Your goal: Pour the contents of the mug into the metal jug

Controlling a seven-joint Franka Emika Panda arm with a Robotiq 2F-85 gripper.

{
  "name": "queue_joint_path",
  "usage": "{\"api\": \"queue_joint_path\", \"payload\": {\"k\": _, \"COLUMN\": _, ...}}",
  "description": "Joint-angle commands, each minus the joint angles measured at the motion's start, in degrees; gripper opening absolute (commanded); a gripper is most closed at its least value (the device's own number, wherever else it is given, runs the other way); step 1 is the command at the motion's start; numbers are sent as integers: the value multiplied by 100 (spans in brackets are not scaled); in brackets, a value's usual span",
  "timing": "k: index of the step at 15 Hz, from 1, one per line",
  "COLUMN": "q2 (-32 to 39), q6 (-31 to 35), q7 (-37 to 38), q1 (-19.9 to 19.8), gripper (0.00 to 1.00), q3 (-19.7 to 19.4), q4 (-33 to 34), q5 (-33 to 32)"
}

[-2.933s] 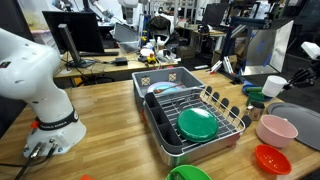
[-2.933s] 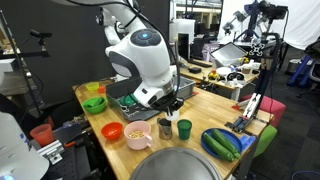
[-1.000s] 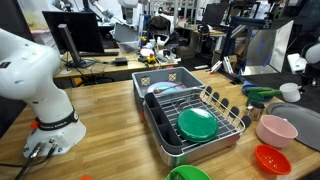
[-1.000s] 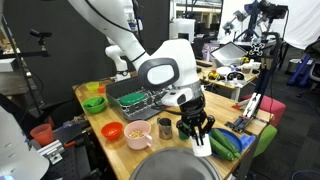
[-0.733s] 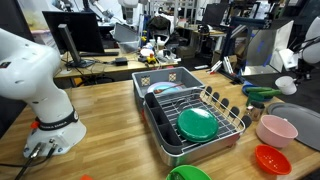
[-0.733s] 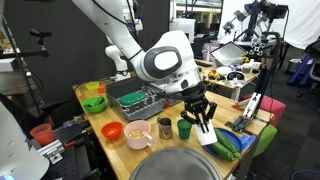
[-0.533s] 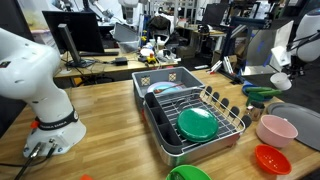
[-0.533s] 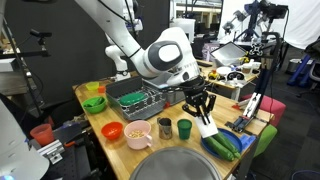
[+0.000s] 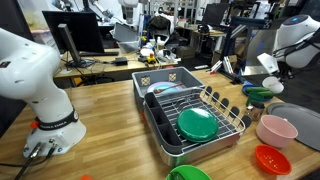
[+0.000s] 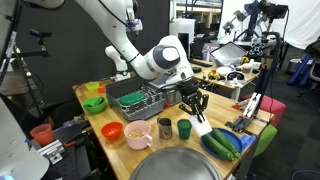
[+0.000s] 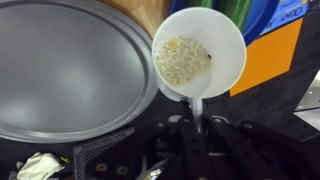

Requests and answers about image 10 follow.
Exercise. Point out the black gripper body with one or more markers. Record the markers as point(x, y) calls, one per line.
point(190, 93)

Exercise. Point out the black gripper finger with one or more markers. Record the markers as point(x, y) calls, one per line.
point(204, 105)
point(191, 111)

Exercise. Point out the white mug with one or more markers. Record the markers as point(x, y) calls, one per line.
point(201, 126)

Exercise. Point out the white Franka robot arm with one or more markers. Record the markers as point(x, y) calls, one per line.
point(150, 63)

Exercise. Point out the small metal jug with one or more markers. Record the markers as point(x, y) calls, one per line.
point(164, 129)

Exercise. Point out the large pink mug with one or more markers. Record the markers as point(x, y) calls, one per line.
point(136, 140)

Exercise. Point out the green plastic cup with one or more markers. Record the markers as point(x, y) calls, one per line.
point(184, 130)

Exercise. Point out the black power brick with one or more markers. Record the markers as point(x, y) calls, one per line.
point(195, 70)

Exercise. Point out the red plastic piece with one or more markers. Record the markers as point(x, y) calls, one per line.
point(167, 105)

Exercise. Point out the yellow toy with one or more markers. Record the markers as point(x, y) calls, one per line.
point(213, 74)

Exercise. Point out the wooden desk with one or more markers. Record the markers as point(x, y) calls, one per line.
point(226, 83)

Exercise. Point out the black keyboard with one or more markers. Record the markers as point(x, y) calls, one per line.
point(201, 62)

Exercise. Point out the white bowl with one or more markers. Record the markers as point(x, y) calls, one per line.
point(224, 70)

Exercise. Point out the white VR headset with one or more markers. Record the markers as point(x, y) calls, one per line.
point(236, 76)

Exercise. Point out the green cucumber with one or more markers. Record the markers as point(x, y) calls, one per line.
point(218, 148)
point(226, 141)

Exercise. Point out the black monitor with stand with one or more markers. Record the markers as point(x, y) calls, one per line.
point(183, 46)

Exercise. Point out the blue plate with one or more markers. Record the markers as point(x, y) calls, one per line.
point(238, 141)

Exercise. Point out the grey open laptop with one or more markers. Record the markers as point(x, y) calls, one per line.
point(228, 52)

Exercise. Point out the round metal tray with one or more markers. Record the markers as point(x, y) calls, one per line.
point(175, 165)

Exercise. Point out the blue cloth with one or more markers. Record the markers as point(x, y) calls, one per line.
point(248, 141)

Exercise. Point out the green plate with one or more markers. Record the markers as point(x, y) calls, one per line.
point(132, 98)

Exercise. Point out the green stool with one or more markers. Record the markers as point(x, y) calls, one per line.
point(266, 138)

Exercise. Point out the pink stool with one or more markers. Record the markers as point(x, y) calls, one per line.
point(275, 106)

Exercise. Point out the red colander bowl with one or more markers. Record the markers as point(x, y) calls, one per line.
point(112, 131)

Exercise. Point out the small orange item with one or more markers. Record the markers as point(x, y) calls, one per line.
point(101, 89)

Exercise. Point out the green plastic bowl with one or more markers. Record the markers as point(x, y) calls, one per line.
point(95, 109)

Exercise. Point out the green cloth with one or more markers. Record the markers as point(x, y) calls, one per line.
point(92, 101)

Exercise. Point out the small yellow bowl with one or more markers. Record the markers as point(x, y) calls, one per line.
point(92, 86)

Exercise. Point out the translucent red cup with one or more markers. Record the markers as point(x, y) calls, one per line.
point(42, 135)

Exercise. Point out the black camera stand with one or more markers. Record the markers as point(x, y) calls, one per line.
point(263, 83)

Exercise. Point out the background camera rig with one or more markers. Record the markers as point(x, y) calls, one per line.
point(253, 13)

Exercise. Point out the aluminium bracket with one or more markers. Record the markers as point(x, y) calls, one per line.
point(51, 150)

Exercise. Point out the black tripod with camera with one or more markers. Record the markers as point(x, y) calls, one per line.
point(40, 35)

